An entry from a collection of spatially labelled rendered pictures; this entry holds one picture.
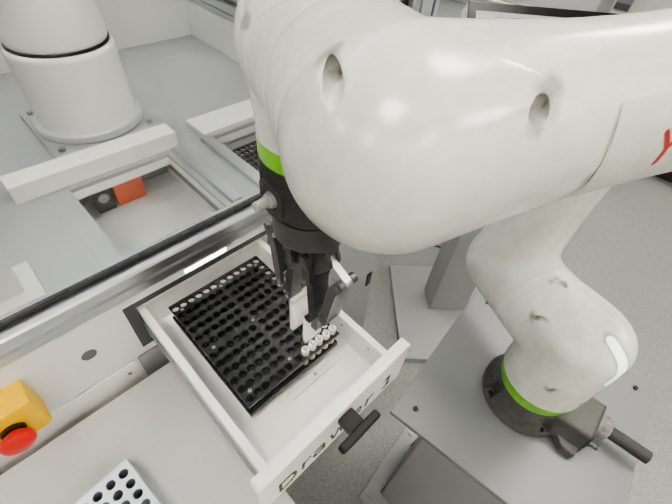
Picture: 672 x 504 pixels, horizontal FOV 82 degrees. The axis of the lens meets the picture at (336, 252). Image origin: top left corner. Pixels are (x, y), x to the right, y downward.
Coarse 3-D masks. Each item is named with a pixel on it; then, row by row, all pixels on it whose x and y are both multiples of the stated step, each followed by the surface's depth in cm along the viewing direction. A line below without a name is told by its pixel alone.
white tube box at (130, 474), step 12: (120, 468) 57; (132, 468) 57; (108, 480) 56; (120, 480) 56; (132, 480) 57; (144, 480) 58; (96, 492) 55; (108, 492) 55; (120, 492) 56; (132, 492) 55; (144, 492) 55
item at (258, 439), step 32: (192, 288) 70; (160, 320) 69; (352, 320) 65; (192, 352) 65; (352, 352) 68; (384, 352) 62; (192, 384) 57; (224, 384) 62; (320, 384) 63; (224, 416) 53; (256, 416) 59; (288, 416) 59; (256, 448) 56
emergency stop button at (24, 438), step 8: (16, 432) 50; (24, 432) 50; (32, 432) 51; (8, 440) 49; (16, 440) 50; (24, 440) 50; (32, 440) 51; (0, 448) 49; (8, 448) 49; (16, 448) 50; (24, 448) 51
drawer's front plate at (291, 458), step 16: (400, 352) 58; (384, 368) 56; (400, 368) 65; (352, 384) 54; (368, 384) 54; (384, 384) 63; (336, 400) 52; (352, 400) 53; (368, 400) 61; (320, 416) 51; (336, 416) 51; (304, 432) 49; (320, 432) 50; (288, 448) 48; (304, 448) 48; (272, 464) 47; (288, 464) 47; (256, 480) 45; (272, 480) 46; (288, 480) 52; (256, 496) 46; (272, 496) 51
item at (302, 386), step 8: (336, 352) 66; (328, 360) 65; (336, 360) 65; (320, 368) 64; (328, 368) 64; (312, 376) 63; (320, 376) 64; (304, 384) 62; (312, 384) 63; (288, 392) 61; (296, 392) 61
